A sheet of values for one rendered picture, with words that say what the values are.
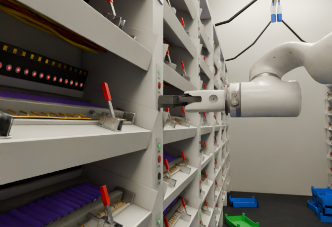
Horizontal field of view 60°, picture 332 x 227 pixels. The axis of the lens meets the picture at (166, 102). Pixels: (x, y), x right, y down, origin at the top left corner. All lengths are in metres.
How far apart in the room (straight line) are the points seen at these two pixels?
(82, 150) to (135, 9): 0.45
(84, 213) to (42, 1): 0.37
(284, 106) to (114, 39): 0.39
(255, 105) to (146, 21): 0.34
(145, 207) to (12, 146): 0.47
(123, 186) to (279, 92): 0.43
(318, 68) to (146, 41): 0.39
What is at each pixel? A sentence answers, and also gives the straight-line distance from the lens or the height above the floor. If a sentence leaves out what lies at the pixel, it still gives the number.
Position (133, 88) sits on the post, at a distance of 0.73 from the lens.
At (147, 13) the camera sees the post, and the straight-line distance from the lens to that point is 0.76.
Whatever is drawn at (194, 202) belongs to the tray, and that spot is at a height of 0.58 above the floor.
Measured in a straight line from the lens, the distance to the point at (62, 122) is 0.46.
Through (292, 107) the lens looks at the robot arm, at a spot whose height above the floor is 0.98.
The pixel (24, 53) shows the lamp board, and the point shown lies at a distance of 0.57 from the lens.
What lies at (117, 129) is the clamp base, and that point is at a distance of 0.53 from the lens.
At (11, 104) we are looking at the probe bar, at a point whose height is 0.97.
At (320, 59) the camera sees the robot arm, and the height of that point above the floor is 1.07.
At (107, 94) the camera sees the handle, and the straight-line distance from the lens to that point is 0.54.
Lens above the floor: 0.95
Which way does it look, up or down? 4 degrees up
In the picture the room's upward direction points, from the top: straight up
